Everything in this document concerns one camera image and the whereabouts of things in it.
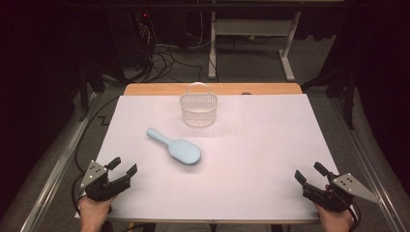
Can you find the light blue hairbrush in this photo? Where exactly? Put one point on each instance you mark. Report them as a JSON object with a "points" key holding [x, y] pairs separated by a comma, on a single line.
{"points": [[182, 150]]}

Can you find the person's left hand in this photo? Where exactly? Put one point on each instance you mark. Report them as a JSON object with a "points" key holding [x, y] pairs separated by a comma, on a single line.
{"points": [[93, 212]]}

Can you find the person's right hand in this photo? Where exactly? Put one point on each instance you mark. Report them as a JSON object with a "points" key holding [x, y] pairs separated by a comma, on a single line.
{"points": [[333, 219]]}

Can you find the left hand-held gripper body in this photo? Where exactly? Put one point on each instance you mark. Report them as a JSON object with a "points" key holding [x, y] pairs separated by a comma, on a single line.
{"points": [[96, 183]]}

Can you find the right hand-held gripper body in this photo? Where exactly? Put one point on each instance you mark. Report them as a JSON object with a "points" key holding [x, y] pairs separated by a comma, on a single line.
{"points": [[341, 193]]}

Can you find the white metal desk frame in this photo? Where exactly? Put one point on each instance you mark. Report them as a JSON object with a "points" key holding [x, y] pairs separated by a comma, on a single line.
{"points": [[253, 27]]}

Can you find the black metal stand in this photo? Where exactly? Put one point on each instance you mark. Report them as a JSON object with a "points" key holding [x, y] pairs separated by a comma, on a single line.
{"points": [[348, 96], [84, 87]]}

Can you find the black computer case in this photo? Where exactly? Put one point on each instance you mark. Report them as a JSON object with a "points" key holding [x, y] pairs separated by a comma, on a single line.
{"points": [[129, 38]]}

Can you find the white plastic mesh basket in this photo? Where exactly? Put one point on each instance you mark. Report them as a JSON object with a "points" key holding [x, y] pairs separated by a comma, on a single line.
{"points": [[199, 109]]}

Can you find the white table cover board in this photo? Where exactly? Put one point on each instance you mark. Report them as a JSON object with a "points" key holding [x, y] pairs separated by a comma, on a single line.
{"points": [[241, 167]]}

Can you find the aluminium floor rail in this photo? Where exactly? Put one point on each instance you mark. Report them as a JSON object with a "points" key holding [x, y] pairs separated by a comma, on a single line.
{"points": [[54, 174], [370, 167]]}

